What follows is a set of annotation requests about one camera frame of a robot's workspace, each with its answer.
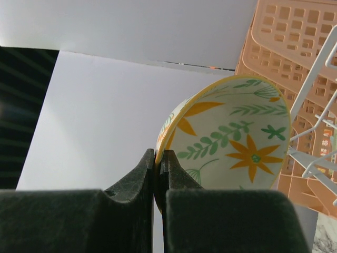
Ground white wire dish rack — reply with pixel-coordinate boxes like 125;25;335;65
288;26;336;195

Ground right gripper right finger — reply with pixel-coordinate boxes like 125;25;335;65
160;150;310;253

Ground orange flower leaf bowl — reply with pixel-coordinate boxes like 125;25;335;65
155;75;292;214

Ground peach plastic file organizer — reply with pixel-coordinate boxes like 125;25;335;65
235;1;336;218

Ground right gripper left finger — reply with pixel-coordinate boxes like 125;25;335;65
1;149;154;252

